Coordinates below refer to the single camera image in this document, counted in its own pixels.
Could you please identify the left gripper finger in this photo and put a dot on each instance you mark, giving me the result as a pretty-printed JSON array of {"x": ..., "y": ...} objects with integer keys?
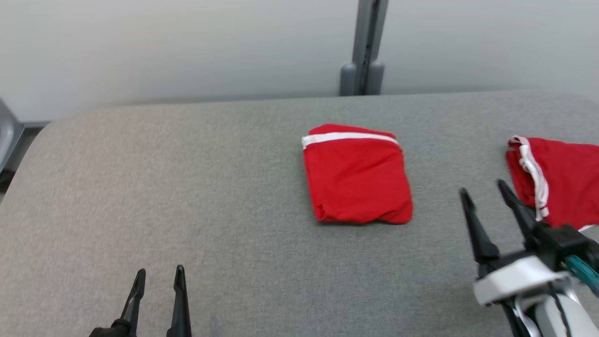
[
  {"x": 180, "y": 309},
  {"x": 133, "y": 304}
]

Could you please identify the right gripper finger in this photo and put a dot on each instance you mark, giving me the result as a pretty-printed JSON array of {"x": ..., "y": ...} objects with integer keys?
[
  {"x": 522, "y": 215},
  {"x": 479, "y": 238}
]

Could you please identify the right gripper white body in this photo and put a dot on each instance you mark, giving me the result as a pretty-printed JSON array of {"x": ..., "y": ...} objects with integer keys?
[{"x": 510, "y": 281}]

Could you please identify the red white jersey black print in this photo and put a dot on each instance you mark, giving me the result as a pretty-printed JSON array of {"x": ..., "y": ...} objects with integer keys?
[{"x": 566, "y": 178}]

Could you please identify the red shorts white band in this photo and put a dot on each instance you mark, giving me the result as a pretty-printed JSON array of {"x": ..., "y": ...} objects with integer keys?
[{"x": 355, "y": 182}]

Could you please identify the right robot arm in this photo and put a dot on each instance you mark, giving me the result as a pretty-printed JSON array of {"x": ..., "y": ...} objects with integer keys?
[{"x": 580, "y": 323}]

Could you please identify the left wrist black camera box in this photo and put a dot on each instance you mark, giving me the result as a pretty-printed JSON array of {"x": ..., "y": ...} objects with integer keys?
[{"x": 100, "y": 333}]

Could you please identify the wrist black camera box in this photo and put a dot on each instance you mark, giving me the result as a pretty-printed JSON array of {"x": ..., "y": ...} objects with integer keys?
[
  {"x": 100, "y": 333},
  {"x": 561, "y": 243}
]

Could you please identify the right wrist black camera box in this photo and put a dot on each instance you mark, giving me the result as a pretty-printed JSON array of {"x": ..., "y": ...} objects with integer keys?
[{"x": 561, "y": 243}]

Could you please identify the grey metal frame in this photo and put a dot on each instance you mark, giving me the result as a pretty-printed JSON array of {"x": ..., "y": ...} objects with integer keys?
[{"x": 7, "y": 135}]

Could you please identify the grey wall post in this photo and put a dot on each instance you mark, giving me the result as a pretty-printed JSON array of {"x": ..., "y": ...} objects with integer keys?
[{"x": 365, "y": 47}]

